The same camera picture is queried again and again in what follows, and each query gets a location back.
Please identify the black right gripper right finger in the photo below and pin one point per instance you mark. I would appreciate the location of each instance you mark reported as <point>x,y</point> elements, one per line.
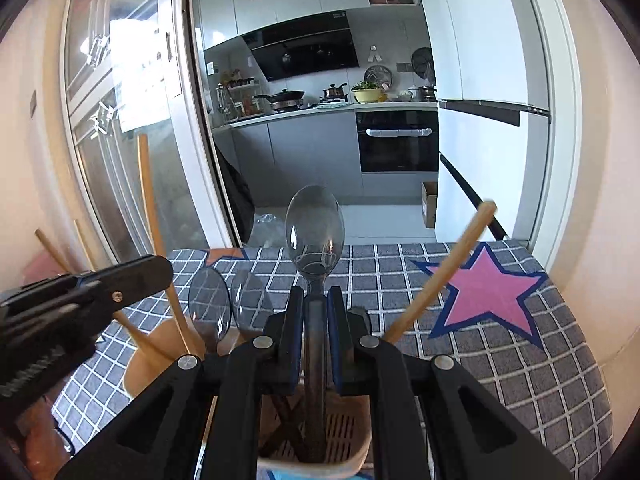
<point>429,418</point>

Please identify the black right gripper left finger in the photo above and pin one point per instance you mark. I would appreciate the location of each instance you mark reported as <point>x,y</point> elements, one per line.
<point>200,417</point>

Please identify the wooden chopstick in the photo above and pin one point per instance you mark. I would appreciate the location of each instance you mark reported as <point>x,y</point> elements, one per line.
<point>447,268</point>
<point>191,341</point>
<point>105,293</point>

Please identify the metal spoon dark handle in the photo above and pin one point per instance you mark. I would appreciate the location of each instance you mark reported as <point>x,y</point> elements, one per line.
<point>315,234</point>

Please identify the left hand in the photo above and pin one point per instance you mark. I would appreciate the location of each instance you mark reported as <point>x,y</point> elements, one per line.
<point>43,448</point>

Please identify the metal spoon in holder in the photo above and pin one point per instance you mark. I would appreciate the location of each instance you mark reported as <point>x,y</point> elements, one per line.
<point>251,304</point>
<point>210,308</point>

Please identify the beige plastic utensil holder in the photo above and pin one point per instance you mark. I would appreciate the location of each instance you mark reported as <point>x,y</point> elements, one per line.
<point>348,432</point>

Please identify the cardboard box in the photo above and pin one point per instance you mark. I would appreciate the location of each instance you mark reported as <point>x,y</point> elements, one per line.
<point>429,203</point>

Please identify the black built-in oven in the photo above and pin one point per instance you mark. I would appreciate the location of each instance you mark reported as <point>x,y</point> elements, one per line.
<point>398,140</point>

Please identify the black wok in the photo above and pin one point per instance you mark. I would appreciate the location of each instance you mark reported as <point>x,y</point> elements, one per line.
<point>282,96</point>

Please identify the yellow bowl with greens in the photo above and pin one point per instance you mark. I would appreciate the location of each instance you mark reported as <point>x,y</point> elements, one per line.
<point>366,92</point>

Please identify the white refrigerator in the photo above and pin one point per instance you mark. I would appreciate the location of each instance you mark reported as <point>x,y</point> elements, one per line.
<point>493,112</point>

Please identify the black range hood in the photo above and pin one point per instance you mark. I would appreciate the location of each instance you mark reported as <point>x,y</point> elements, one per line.
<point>311,44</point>

